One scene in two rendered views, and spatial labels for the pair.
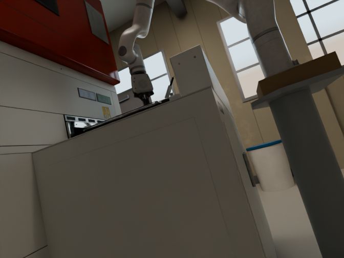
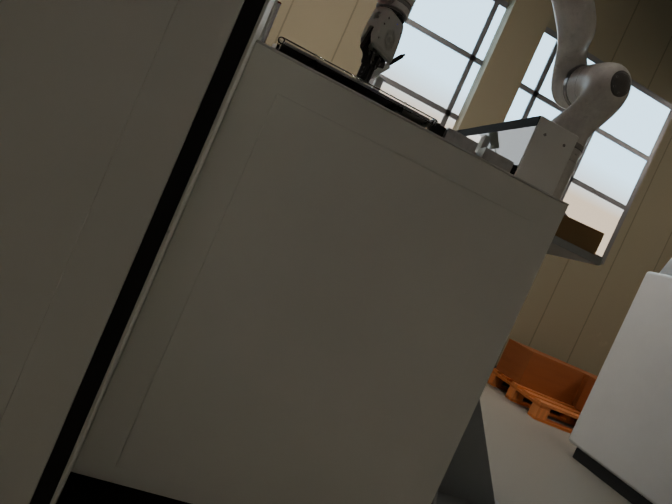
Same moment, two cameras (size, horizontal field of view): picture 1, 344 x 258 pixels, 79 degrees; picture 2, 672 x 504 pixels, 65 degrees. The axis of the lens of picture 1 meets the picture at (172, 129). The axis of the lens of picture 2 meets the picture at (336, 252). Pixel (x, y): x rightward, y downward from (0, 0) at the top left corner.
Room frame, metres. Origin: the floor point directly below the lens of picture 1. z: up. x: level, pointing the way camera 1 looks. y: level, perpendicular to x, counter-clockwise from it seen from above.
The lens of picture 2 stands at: (-0.13, 0.73, 0.60)
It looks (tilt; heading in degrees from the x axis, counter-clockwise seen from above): 2 degrees down; 326
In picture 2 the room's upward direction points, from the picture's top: 24 degrees clockwise
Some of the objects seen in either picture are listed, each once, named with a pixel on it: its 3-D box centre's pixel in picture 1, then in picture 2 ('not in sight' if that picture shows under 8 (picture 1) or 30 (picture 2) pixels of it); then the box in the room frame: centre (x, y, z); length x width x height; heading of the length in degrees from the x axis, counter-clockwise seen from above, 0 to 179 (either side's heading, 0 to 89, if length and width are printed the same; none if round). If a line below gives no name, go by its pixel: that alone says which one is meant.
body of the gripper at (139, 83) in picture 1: (141, 83); (382, 33); (1.01, 0.09, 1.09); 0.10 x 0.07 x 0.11; 113
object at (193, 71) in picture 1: (208, 93); (476, 162); (0.81, -0.18, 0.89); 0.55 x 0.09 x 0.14; 161
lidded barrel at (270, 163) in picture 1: (270, 165); not in sight; (2.72, -1.09, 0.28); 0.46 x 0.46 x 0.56
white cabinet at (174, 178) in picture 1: (191, 213); (291, 292); (1.03, 0.02, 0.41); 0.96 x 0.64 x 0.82; 161
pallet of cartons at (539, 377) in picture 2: not in sight; (576, 398); (1.91, -3.12, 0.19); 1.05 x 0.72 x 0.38; 70
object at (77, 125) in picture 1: (103, 133); (257, 51); (1.04, 0.35, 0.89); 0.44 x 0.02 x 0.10; 161
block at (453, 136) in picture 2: (180, 97); (458, 141); (0.77, -0.06, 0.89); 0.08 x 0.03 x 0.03; 71
